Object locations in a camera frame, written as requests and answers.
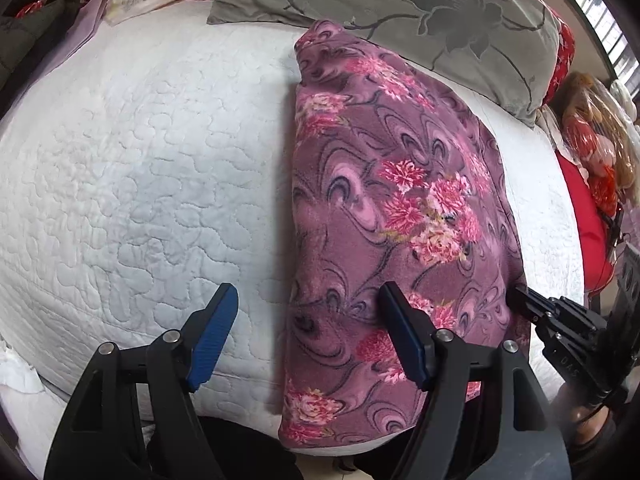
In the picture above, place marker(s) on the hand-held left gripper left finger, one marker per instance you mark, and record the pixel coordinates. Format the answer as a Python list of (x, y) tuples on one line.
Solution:
[(214, 332)]

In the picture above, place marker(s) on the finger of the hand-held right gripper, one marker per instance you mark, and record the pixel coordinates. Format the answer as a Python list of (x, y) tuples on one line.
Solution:
[(547, 329), (530, 301)]

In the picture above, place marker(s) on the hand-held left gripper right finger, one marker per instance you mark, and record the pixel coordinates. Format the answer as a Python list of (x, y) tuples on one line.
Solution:
[(402, 332)]

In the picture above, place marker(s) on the purple floral garment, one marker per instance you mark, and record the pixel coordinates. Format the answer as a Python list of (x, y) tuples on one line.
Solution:
[(395, 220)]

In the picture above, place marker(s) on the person's right hand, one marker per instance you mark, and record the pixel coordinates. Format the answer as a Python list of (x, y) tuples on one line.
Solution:
[(590, 412)]

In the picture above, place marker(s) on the red cushion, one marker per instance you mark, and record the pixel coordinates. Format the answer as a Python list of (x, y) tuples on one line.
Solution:
[(582, 220)]

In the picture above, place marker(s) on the white quilted bedspread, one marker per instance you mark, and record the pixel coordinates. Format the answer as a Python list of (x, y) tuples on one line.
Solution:
[(150, 185)]

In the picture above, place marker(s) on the doll in plastic wrap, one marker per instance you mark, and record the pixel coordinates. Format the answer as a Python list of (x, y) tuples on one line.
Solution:
[(600, 130)]

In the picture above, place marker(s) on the red patterned pillow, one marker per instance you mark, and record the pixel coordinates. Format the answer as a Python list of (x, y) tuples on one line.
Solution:
[(560, 60)]

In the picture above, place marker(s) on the window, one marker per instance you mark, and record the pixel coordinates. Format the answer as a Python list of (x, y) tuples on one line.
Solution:
[(607, 20)]

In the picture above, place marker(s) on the grey flower-embroidered pillow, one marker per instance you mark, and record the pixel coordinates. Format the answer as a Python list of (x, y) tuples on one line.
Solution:
[(450, 15)]

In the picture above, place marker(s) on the lavender cloth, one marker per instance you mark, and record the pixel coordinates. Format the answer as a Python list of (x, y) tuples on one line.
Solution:
[(80, 25)]

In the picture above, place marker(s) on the dark bag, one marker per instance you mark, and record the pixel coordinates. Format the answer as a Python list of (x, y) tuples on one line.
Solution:
[(30, 30)]

